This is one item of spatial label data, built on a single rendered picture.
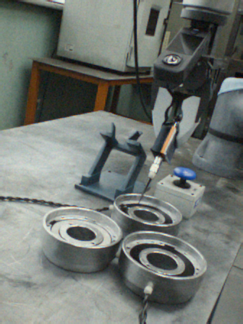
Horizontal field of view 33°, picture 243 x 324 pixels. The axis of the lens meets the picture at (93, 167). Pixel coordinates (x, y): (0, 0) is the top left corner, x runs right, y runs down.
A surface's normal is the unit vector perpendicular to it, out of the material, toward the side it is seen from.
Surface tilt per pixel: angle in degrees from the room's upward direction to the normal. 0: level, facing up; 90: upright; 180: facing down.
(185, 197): 90
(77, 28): 90
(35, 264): 0
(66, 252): 90
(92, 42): 90
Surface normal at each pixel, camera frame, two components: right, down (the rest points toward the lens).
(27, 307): 0.18, -0.92
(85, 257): 0.13, 0.36
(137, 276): -0.66, 0.13
